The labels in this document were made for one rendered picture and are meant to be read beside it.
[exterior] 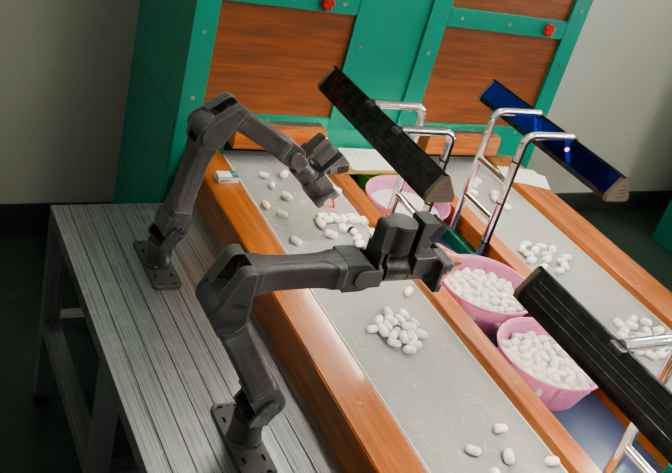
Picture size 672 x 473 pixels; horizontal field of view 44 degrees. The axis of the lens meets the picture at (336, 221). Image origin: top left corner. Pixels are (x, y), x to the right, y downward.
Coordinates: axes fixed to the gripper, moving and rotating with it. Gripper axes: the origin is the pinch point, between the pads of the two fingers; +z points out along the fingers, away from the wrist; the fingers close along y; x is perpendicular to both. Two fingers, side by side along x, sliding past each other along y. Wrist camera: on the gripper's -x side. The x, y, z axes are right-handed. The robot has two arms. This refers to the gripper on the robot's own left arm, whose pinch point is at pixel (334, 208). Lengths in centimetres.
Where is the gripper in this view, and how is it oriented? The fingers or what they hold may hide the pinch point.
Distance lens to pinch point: 227.8
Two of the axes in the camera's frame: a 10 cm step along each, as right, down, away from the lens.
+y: -4.3, -5.3, 7.3
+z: 4.6, 5.7, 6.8
